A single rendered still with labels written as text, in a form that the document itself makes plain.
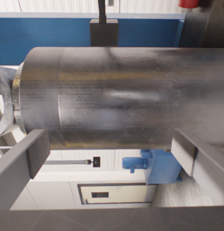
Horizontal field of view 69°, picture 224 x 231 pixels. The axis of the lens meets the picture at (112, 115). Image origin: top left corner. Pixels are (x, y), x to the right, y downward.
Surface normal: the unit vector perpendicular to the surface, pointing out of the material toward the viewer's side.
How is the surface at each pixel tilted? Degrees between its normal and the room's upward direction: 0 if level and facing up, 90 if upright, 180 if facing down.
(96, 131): 90
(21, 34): 90
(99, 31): 90
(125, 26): 90
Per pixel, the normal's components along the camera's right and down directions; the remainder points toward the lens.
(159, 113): 0.03, 0.30
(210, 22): 0.03, 0.62
